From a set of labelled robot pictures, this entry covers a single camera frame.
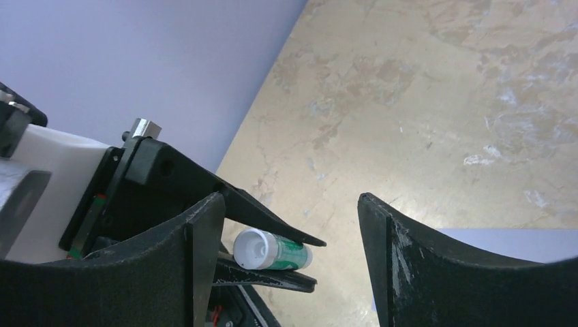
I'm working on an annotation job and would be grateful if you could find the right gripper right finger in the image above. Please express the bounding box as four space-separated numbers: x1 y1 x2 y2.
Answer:
357 193 577 326

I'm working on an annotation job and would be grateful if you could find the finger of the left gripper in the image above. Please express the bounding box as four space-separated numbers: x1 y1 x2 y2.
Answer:
213 251 317 293
124 137 327 248

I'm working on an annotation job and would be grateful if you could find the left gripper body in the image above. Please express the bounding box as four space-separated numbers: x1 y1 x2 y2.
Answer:
59 136 217 260

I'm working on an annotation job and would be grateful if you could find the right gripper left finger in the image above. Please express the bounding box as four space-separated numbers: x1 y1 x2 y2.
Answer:
1 193 226 326

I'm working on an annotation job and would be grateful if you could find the white green glue stick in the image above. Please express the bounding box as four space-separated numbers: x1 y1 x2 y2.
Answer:
232 228 313 270

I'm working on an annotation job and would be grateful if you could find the grey envelope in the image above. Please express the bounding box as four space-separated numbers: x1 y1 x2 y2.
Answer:
439 228 577 263

